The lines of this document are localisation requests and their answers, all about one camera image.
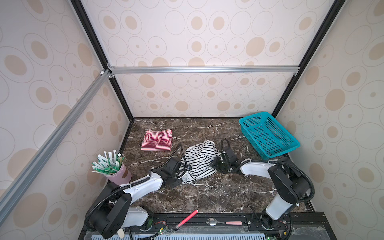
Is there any black white striped tank top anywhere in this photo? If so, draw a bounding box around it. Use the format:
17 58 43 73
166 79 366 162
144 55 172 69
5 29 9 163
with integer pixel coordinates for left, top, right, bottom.
181 140 219 184

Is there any red white striped tank top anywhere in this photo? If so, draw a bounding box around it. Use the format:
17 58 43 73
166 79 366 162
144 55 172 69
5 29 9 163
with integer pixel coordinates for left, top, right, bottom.
141 129 173 152

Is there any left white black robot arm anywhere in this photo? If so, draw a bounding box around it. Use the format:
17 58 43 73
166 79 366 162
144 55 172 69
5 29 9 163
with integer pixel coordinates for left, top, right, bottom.
84 144 192 239

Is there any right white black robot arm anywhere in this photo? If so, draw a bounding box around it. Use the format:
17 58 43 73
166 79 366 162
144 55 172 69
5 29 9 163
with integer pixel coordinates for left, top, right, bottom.
212 139 315 231

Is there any pink cup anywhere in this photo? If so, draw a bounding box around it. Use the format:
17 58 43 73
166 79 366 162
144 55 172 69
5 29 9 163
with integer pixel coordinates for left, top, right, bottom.
106 164 132 185

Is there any pink marker pen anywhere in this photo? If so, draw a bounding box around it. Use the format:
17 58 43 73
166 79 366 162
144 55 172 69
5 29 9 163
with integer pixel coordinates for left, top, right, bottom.
176 210 199 230

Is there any teal plastic basket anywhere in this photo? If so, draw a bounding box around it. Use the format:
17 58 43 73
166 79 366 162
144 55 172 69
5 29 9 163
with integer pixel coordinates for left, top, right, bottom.
239 112 300 160

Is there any green white straws bundle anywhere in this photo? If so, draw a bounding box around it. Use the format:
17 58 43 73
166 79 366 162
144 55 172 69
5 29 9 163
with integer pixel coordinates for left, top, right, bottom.
92 150 125 176

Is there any pink handled metal spoon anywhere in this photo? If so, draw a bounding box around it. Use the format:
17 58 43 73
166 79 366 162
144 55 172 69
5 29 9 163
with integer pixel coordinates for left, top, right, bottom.
206 218 243 227

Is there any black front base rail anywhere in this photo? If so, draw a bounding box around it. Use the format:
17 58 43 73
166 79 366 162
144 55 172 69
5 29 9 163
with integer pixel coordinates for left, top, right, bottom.
78 211 337 240

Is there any horizontal aluminium back rail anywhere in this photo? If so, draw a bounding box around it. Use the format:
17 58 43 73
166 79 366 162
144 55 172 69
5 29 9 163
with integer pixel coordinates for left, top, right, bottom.
110 65 300 74

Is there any diagonal aluminium left rail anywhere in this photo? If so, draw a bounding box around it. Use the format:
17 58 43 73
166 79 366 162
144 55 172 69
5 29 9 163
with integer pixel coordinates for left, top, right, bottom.
1 69 112 225

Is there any left black corner post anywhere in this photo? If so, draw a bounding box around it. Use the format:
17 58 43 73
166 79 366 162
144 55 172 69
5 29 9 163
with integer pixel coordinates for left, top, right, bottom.
70 0 135 122

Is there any black corner post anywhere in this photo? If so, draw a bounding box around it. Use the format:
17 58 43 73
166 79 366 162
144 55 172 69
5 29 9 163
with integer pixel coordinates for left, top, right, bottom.
272 0 346 119
70 0 135 122

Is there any right black corner post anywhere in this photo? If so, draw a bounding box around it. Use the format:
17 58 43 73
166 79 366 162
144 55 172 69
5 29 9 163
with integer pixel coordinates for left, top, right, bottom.
272 0 346 119

